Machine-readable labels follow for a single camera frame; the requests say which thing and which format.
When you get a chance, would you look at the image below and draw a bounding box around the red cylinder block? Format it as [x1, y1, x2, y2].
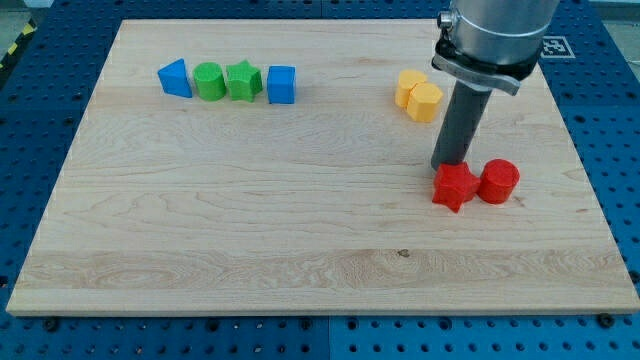
[477, 159, 520, 204]

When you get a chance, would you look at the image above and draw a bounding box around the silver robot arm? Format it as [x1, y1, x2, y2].
[432, 0, 559, 95]

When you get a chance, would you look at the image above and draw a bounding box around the green star block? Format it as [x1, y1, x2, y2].
[226, 60, 263, 102]

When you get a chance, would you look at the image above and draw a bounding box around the red star block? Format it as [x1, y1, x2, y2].
[432, 162, 481, 213]

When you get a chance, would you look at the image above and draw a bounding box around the blue cube block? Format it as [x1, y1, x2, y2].
[267, 65, 296, 104]

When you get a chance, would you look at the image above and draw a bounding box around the yellow hexagon block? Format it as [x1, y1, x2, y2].
[406, 83, 444, 123]

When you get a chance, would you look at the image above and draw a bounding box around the yellow heart block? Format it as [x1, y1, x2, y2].
[394, 69, 428, 108]

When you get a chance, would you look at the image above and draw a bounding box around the green cylinder block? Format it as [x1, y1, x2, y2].
[193, 62, 227, 101]

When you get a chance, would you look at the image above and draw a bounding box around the light wooden board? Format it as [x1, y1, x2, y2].
[7, 20, 639, 317]

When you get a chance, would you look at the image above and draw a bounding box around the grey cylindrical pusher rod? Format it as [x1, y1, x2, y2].
[431, 80, 492, 170]

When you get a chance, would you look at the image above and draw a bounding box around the blue triangle block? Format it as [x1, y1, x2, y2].
[157, 58, 193, 98]

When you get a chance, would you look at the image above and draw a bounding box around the white fiducial marker tag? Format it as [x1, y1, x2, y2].
[540, 35, 575, 59]

